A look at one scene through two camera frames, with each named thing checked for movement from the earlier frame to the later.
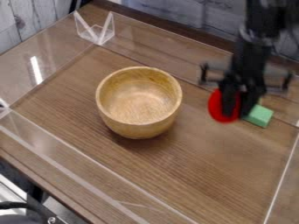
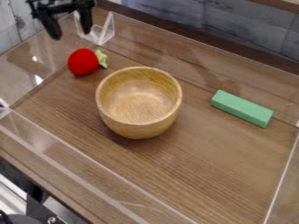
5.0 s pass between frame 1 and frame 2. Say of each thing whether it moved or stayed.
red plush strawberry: moved
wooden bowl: stayed
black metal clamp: stayed
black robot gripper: moved
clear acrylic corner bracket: stayed
